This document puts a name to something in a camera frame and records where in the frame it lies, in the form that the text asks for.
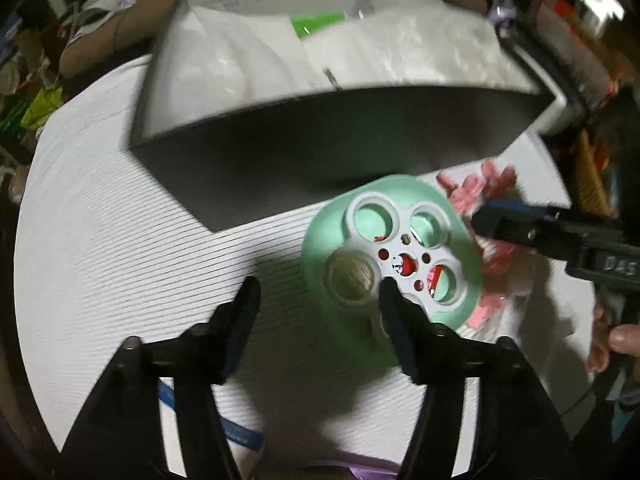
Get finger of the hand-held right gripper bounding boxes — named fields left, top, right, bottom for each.
left=472, top=199, right=577, bottom=261

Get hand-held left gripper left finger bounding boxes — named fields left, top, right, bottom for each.
left=59, top=276, right=262, bottom=480

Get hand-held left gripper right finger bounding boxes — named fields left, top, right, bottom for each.
left=377, top=277, right=577, bottom=480

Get mint green square plate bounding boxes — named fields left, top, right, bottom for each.
left=301, top=174, right=484, bottom=367

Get black cardboard box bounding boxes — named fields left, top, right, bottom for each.
left=129, top=0, right=562, bottom=234

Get white translucent plastic bag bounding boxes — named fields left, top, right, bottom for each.
left=164, top=6, right=326, bottom=136

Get person's right hand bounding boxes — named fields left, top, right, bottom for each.
left=587, top=304, right=640, bottom=376

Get wicker basket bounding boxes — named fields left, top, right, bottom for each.
left=576, top=129, right=615, bottom=217

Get clear plastic bags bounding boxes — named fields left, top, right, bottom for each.
left=304, top=0, right=532, bottom=92

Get green packet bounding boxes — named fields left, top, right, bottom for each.
left=290, top=12, right=347, bottom=42

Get yellow-green bag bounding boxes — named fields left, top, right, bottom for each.
left=21, top=86, right=65, bottom=132

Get white plastic bags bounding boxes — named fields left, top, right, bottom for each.
left=59, top=0, right=501, bottom=79

